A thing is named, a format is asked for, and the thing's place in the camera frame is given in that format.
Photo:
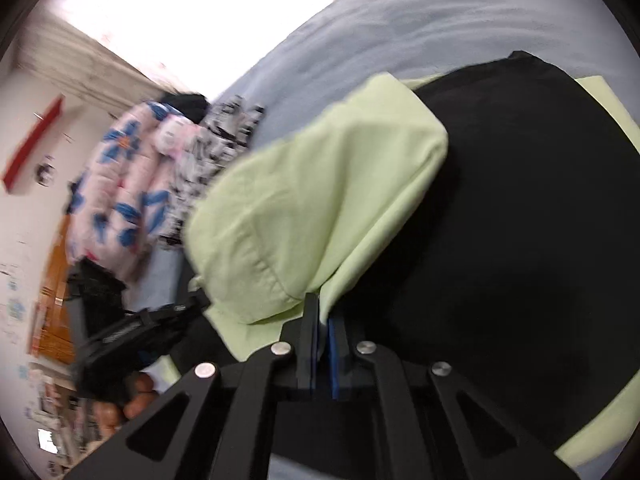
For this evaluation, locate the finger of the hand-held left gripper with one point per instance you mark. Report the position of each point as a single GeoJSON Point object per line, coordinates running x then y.
{"type": "Point", "coordinates": [185, 305]}

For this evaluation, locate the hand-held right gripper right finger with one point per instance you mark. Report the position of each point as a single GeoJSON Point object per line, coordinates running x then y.
{"type": "Point", "coordinates": [336, 355]}

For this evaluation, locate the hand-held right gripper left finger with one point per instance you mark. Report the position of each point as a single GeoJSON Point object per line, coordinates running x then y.
{"type": "Point", "coordinates": [312, 345]}

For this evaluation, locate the green and black jacket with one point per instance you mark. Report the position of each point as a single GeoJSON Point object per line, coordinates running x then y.
{"type": "Point", "coordinates": [300, 200]}

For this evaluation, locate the person's left hand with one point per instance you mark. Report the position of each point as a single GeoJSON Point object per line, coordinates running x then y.
{"type": "Point", "coordinates": [135, 400]}

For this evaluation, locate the orange wooden headboard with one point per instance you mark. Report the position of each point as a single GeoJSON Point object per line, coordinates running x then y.
{"type": "Point", "coordinates": [52, 285]}

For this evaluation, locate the floral quilt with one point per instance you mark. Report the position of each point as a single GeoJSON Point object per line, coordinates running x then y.
{"type": "Point", "coordinates": [115, 200]}

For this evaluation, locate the black and white printed clothing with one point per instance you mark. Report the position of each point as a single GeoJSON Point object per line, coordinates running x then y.
{"type": "Point", "coordinates": [210, 160]}

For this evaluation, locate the white and pink plush toy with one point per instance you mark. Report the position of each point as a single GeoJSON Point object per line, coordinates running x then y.
{"type": "Point", "coordinates": [172, 132]}

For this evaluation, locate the black knitted cloth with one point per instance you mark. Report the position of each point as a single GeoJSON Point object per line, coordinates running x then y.
{"type": "Point", "coordinates": [187, 102]}

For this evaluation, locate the blue-grey bed blanket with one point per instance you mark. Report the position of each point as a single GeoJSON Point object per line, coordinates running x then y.
{"type": "Point", "coordinates": [400, 20]}

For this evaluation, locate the red wall decoration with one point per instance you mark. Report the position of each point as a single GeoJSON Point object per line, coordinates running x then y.
{"type": "Point", "coordinates": [32, 145]}

